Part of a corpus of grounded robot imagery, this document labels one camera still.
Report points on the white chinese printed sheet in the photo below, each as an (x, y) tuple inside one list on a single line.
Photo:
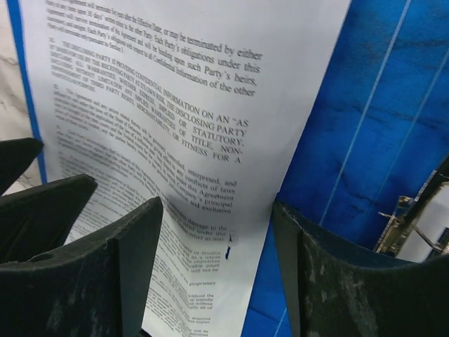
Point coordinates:
[(432, 223)]

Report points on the white printed paper sheet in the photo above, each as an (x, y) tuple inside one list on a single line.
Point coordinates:
[(199, 103)]

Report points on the metal folder clip mechanism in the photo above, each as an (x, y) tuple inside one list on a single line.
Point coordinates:
[(407, 212)]

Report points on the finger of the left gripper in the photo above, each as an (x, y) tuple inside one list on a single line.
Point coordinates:
[(16, 157), (39, 219)]

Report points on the blue clip file folder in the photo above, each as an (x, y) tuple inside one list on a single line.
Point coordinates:
[(377, 129)]

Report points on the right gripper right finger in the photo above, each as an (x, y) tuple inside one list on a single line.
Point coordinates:
[(334, 287)]

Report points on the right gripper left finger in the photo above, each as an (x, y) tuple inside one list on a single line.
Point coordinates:
[(94, 286)]

